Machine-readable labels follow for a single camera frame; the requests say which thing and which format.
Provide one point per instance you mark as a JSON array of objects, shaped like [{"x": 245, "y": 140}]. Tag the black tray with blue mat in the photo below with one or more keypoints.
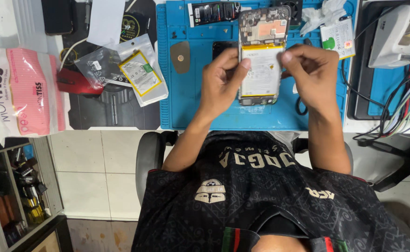
[{"x": 383, "y": 84}]

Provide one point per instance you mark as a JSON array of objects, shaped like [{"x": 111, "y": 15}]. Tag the white bench machine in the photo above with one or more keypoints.
[{"x": 394, "y": 38}]

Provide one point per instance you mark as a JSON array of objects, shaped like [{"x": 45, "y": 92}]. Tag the red flat object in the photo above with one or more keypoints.
[{"x": 75, "y": 84}]

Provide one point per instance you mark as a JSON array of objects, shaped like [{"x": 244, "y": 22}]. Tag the black patterned shirt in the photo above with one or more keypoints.
[{"x": 261, "y": 203}]

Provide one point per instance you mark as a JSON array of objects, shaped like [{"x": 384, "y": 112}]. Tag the white box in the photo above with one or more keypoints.
[{"x": 5, "y": 22}]

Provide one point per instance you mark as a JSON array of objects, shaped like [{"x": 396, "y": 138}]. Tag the person's left hand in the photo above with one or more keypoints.
[{"x": 219, "y": 87}]

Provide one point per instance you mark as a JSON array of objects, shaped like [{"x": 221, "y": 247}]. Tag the black flat device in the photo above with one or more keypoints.
[{"x": 57, "y": 15}]

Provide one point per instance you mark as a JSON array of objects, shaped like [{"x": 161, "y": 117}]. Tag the crumpled white tissue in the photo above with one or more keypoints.
[{"x": 322, "y": 14}]

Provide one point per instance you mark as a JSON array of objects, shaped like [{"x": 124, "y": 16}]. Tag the white paper sheet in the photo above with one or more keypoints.
[{"x": 105, "y": 22}]

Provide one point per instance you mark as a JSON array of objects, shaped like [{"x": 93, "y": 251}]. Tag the brown opening pick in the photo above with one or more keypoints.
[{"x": 180, "y": 57}]

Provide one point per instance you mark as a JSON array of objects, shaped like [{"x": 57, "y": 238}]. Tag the phone with battery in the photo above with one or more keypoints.
[{"x": 262, "y": 35}]

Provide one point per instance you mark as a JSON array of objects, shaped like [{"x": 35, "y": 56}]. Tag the black glue tube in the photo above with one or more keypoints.
[{"x": 213, "y": 13}]

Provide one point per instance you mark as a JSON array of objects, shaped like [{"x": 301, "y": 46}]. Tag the black printed desk mat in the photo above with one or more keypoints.
[{"x": 114, "y": 112}]

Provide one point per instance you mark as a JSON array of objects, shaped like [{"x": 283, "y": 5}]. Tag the glass shelf cabinet with parts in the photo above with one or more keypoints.
[{"x": 19, "y": 196}]

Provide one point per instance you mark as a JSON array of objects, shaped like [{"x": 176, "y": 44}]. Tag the black phone cover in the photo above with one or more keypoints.
[{"x": 222, "y": 49}]

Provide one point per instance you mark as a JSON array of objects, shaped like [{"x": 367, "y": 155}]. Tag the pink tissue pack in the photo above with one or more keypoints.
[{"x": 26, "y": 91}]

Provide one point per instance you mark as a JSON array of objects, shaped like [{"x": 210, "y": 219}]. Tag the person's right hand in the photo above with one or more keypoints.
[{"x": 317, "y": 77}]

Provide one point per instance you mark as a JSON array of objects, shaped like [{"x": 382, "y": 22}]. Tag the small black fan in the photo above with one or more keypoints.
[{"x": 294, "y": 10}]

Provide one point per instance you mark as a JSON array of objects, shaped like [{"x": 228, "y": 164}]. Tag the black chair base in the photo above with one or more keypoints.
[{"x": 401, "y": 164}]

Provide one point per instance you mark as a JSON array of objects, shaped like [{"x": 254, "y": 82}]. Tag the clear bag with battery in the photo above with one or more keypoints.
[{"x": 142, "y": 73}]

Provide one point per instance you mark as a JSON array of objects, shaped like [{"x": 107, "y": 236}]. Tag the blue silicone repair mat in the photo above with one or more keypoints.
[{"x": 191, "y": 101}]

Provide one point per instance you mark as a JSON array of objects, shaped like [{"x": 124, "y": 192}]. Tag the empty clear plastic bag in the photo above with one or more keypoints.
[{"x": 96, "y": 68}]

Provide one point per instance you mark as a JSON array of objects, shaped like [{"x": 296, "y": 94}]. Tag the white battery with green label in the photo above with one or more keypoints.
[{"x": 338, "y": 38}]

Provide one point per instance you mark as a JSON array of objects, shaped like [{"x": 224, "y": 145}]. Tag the grey office chair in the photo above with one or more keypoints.
[{"x": 149, "y": 161}]

